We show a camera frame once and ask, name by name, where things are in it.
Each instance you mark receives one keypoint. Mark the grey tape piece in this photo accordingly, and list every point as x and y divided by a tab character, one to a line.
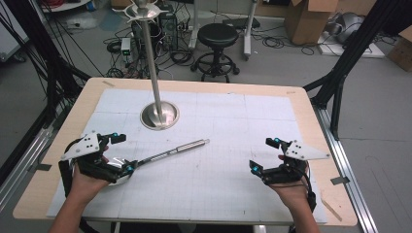
340	180

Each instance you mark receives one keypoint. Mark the black round stool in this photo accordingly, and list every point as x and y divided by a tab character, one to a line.
217	35

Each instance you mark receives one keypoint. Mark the person's left hand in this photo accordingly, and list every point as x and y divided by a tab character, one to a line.
86	188

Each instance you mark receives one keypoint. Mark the small cardboard box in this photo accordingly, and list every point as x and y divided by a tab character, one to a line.
401	50

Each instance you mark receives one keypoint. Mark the metal utensil stand with hooks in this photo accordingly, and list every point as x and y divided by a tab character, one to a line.
155	81

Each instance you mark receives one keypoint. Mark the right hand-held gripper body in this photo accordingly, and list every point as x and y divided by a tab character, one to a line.
301	150

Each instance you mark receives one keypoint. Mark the black computer tower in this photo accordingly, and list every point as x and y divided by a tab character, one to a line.
168	30

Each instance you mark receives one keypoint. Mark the grey round device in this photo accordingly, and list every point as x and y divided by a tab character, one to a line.
348	27

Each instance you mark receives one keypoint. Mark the white box with green light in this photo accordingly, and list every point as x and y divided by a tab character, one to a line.
126	47

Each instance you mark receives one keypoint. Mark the white stand leg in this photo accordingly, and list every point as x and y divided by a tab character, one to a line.
248	32
194	26

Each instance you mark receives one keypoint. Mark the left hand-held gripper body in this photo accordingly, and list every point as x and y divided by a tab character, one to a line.
81	147

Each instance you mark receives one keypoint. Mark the black flat laptop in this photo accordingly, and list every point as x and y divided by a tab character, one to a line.
241	22

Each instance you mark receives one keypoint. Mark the person's right hand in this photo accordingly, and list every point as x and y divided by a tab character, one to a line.
291	193

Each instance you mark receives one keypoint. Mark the white grid mat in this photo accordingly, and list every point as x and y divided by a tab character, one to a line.
226	145

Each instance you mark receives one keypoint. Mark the large open cardboard box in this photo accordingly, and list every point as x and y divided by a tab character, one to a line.
307	22

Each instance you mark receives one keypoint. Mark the white flat board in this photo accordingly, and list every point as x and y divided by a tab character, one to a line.
362	51

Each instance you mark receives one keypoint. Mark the black metal frame post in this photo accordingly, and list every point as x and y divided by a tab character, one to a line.
353	45
42	48

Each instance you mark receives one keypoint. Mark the beige tape strip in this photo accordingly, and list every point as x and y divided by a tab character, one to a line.
331	209

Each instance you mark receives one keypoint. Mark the white cabinet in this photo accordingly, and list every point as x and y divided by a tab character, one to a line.
11	35

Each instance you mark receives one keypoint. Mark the aluminium rail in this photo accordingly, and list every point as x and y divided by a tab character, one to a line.
350	168
22	161

